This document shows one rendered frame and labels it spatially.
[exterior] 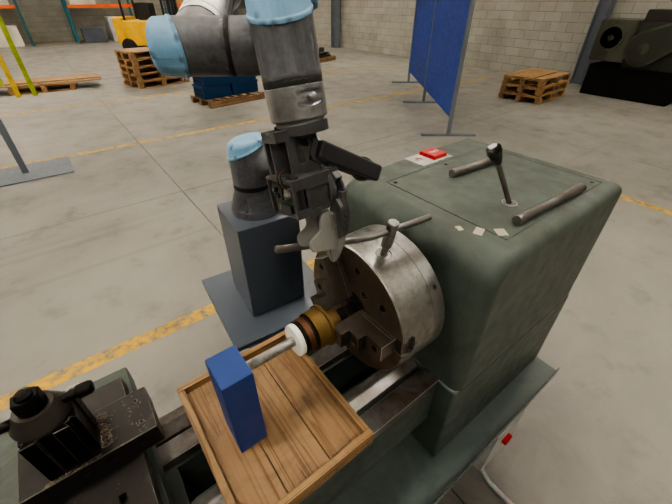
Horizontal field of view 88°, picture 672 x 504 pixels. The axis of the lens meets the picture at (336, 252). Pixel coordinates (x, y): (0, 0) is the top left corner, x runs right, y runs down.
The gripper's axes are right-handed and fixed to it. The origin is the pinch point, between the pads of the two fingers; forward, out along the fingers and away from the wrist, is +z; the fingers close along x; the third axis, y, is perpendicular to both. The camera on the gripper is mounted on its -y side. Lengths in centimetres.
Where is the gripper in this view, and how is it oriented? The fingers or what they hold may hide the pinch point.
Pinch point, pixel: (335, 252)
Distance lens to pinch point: 55.4
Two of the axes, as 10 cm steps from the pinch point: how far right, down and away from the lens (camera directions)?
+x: 6.0, 2.7, -7.6
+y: -7.9, 3.7, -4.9
